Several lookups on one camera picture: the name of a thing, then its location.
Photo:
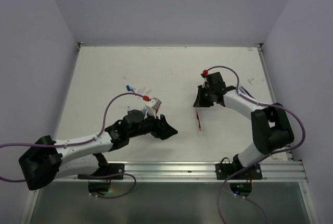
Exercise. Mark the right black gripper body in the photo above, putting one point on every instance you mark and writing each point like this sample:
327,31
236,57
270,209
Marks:
212,89

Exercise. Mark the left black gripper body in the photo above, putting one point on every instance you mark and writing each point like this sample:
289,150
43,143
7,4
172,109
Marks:
149,125

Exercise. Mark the red capped clear pen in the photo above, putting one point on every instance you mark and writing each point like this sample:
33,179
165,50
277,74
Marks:
198,119

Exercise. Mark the blue patterned pen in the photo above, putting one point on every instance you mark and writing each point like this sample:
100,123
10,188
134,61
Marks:
244,91

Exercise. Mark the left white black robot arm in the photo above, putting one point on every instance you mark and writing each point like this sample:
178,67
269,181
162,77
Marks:
48,159

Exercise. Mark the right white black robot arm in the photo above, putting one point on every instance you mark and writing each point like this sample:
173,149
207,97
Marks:
271,129

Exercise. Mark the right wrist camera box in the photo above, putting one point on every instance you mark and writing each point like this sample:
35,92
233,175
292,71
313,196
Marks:
204,74

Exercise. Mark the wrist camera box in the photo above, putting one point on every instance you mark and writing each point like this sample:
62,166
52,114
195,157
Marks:
152,106
204,74

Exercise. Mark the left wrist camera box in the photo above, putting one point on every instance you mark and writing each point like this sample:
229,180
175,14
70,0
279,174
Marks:
152,106

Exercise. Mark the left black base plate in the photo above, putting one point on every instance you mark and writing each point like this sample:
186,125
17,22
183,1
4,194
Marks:
112,169

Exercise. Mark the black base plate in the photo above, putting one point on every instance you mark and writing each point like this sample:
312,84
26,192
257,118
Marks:
226,168
112,169

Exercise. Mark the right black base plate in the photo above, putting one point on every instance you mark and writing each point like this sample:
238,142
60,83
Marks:
226,168

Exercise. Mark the aluminium front rail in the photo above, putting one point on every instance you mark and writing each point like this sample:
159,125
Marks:
204,171

